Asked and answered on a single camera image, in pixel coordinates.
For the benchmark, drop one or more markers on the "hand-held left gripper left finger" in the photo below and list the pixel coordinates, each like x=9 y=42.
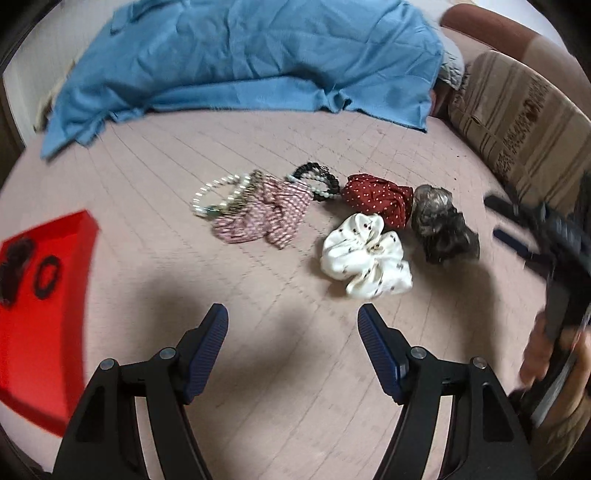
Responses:
x=210 y=350

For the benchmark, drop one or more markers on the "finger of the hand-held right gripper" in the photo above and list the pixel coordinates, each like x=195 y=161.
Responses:
x=517 y=247
x=512 y=210

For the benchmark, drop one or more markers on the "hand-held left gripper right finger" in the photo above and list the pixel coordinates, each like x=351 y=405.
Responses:
x=378 y=350

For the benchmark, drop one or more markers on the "grey black organza scrunchie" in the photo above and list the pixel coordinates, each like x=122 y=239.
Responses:
x=438 y=221

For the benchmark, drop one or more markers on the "white dotted scrunchie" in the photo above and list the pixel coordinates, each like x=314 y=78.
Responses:
x=364 y=258

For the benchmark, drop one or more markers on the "red polka dot scrunchie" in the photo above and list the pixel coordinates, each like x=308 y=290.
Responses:
x=374 y=196

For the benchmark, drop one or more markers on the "pink plaid scrunchie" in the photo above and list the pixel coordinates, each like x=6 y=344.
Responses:
x=281 y=207

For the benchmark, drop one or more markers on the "leopard print scrunchie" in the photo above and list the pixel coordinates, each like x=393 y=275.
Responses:
x=244 y=194

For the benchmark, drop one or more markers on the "red tray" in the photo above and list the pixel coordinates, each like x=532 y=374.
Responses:
x=41 y=350

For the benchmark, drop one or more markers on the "black hair claw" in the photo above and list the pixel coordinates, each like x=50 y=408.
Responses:
x=16 y=267

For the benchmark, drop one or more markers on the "person's right forearm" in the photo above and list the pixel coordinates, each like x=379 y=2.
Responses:
x=570 y=415

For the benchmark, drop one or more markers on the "person's right hand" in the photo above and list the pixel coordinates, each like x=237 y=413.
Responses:
x=538 y=355

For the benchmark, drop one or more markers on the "striped beige cushion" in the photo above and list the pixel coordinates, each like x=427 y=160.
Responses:
x=517 y=120

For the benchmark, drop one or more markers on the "grey knitted cloth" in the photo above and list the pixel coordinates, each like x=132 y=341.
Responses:
x=452 y=64

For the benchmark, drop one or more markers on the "brown sofa armrest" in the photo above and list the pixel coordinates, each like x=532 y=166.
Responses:
x=498 y=27

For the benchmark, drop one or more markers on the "blue cloth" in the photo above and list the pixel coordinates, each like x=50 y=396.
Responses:
x=231 y=50

